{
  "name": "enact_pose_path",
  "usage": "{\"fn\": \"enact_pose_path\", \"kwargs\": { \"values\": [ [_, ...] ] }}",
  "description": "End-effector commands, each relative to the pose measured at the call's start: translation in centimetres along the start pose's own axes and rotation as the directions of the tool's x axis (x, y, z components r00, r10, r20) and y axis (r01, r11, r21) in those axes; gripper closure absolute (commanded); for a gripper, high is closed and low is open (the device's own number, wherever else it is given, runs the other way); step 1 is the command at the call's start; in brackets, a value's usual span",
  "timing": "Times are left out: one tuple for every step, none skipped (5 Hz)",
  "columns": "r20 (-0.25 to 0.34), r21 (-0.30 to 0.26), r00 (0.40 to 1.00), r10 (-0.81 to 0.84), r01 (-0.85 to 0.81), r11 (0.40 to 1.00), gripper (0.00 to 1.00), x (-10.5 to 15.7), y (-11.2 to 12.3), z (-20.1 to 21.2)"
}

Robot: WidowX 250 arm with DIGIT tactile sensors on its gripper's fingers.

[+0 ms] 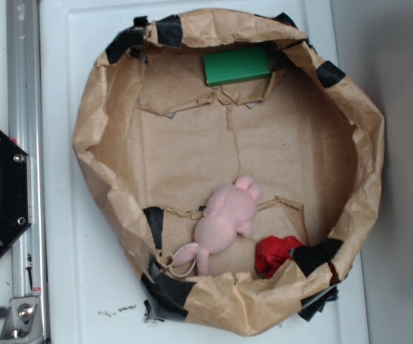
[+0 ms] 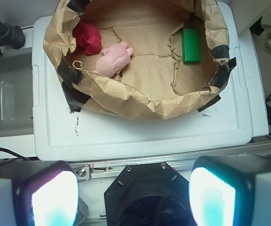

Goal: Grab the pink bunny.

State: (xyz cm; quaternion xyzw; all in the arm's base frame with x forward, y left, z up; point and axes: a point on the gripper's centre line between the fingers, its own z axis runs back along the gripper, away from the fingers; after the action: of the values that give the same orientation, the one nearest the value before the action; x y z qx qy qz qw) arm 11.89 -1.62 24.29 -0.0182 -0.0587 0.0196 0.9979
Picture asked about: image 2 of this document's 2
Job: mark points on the red crumpled cloth toy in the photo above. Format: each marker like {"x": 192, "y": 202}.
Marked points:
{"x": 88, "y": 38}

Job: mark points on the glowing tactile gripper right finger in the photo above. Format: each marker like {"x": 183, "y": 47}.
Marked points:
{"x": 232, "y": 190}

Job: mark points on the aluminium extrusion rail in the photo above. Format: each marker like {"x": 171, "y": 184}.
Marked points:
{"x": 87, "y": 170}

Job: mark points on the pink bunny toy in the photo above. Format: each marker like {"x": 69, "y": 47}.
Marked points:
{"x": 113, "y": 59}

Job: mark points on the white plastic bin lid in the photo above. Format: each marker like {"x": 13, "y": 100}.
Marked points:
{"x": 89, "y": 136}

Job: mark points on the black octagonal mount plate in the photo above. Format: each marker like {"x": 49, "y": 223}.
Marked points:
{"x": 148, "y": 195}

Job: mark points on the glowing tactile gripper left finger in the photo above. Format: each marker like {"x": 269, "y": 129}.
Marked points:
{"x": 37, "y": 193}

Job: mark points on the brown paper bag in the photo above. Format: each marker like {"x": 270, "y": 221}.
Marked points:
{"x": 156, "y": 84}

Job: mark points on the clear plastic bin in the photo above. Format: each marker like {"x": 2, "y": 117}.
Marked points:
{"x": 16, "y": 96}

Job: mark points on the green rectangular box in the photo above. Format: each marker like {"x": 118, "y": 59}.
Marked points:
{"x": 191, "y": 46}

